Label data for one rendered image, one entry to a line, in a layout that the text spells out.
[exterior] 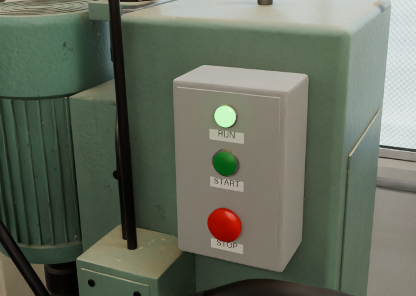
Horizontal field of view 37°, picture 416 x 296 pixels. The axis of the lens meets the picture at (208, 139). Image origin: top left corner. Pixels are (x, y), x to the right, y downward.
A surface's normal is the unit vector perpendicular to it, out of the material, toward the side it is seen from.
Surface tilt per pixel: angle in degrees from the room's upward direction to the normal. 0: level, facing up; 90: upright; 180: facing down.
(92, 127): 90
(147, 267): 0
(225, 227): 90
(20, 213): 90
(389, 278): 90
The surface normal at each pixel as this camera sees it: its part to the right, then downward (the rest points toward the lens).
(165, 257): -0.01, -0.94
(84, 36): 0.73, 0.22
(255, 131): -0.42, 0.31
